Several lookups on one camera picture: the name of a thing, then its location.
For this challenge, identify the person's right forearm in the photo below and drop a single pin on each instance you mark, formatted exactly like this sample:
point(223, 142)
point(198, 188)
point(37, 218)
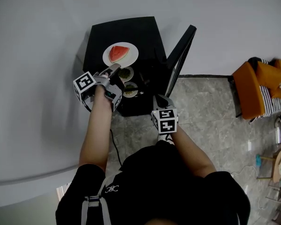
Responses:
point(192, 153)

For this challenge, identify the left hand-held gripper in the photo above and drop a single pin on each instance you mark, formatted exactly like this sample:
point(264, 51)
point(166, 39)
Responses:
point(84, 82)

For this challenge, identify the person's right white shoe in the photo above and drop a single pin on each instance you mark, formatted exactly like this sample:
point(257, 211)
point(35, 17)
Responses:
point(165, 138)

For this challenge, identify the red watermelon slice toy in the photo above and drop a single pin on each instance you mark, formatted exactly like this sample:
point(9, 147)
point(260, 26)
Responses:
point(118, 53)

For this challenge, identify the teal cloth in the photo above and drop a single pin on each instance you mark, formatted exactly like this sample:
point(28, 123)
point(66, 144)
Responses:
point(258, 160)

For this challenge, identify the glass side table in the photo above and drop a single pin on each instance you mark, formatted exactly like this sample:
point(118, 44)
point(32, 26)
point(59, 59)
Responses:
point(277, 196)

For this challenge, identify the person's left forearm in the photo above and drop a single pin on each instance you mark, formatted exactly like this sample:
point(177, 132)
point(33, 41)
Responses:
point(96, 135)

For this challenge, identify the orange sofa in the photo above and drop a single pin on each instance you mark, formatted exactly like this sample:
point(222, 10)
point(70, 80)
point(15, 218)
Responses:
point(246, 95)

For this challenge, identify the person's left hand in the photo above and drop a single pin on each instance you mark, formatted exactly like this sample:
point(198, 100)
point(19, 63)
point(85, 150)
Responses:
point(101, 95)

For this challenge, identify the black white striped blanket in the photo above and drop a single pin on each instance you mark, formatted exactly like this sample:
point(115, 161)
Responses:
point(269, 104)

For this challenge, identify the black glass-door cabinet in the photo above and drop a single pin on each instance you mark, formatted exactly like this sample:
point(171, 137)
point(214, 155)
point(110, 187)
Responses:
point(140, 36)

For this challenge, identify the green peas food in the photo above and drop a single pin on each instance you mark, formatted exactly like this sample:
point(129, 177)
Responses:
point(125, 73)

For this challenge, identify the large orange cushion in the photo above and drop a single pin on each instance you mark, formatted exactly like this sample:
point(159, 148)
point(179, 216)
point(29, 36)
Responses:
point(269, 78)

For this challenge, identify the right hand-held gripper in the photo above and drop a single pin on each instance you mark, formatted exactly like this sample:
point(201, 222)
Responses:
point(167, 121)

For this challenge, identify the white plate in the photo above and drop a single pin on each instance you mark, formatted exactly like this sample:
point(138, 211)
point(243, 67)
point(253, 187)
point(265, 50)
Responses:
point(132, 55)
point(134, 94)
point(131, 72)

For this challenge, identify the yellow beans food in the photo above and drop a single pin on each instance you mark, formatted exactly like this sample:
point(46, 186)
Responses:
point(130, 89)

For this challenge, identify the person's black shirt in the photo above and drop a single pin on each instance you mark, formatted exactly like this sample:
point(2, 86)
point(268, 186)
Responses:
point(159, 186)

